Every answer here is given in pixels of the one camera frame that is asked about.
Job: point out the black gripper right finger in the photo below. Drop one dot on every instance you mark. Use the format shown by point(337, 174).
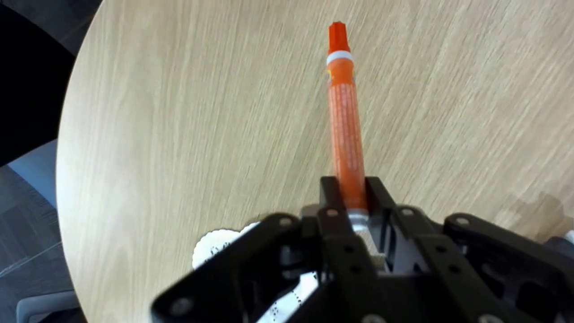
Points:
point(454, 262)

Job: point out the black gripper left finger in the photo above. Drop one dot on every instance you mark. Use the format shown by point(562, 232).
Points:
point(334, 262)

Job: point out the orange marker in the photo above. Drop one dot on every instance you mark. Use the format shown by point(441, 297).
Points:
point(346, 131)

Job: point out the black mesh office chair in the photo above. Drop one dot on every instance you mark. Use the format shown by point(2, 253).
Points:
point(29, 90)

